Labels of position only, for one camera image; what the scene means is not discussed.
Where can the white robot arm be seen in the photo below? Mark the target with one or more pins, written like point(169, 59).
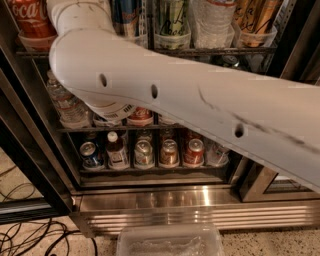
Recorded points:
point(274, 122)

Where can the red Coke can front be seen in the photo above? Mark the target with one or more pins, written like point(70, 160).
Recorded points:
point(140, 117)

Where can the bronze can bottom shelf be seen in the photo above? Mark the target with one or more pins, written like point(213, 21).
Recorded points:
point(169, 154)

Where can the white green can bottom shelf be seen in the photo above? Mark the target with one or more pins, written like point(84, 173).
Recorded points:
point(143, 155)

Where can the red can bottom shelf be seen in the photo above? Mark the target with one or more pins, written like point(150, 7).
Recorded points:
point(193, 153)

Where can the small tea bottle bottom shelf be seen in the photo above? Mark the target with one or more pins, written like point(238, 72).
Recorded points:
point(116, 151)

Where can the blue Pepsi can front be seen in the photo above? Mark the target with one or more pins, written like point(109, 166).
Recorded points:
point(101, 122)

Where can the clear water bottle bottom shelf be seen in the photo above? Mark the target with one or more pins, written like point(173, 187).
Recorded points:
point(216, 154)

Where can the blue Pepsi can bottom shelf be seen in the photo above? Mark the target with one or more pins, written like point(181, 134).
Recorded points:
point(91, 156)

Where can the clear water bottle middle shelf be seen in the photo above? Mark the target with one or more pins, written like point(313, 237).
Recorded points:
point(73, 112)

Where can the stainless fridge base grille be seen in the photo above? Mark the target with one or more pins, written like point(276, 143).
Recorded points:
point(106, 213)

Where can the green LaCroix can top shelf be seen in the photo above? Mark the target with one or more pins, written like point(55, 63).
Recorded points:
point(171, 29)

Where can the right glass fridge door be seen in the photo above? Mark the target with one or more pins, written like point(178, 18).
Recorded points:
point(261, 184)

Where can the blue Red Bull can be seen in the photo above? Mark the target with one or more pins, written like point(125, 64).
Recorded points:
point(130, 20)

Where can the left open fridge door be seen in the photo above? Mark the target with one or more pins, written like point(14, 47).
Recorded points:
point(46, 199)

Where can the orange LaCroix can top shelf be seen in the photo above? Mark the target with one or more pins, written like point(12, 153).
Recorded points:
point(254, 22)

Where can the red Coca-Cola can top shelf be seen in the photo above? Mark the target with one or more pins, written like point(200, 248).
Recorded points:
point(36, 31)

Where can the brown tea bottle white cap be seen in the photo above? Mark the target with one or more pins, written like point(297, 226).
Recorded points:
point(164, 120)

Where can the clear plastic bin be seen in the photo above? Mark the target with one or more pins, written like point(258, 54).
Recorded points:
point(170, 240)

